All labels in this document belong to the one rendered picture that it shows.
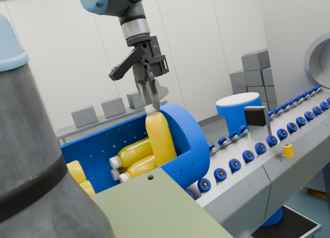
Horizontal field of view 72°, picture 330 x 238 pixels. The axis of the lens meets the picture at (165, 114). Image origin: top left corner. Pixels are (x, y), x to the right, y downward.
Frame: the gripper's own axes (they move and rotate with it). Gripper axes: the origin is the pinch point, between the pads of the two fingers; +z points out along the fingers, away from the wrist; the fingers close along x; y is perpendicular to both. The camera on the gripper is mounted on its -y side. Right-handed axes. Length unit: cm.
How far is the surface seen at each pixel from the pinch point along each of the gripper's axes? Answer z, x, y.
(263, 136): 31, 3, 51
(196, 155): 16.5, -8.4, 5.3
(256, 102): 25, 30, 84
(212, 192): 32.6, -5.3, 10.0
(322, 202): 125, 27, 136
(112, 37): -84, 314, 123
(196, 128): 9.6, -6.8, 8.8
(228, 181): 32.6, -5.3, 17.6
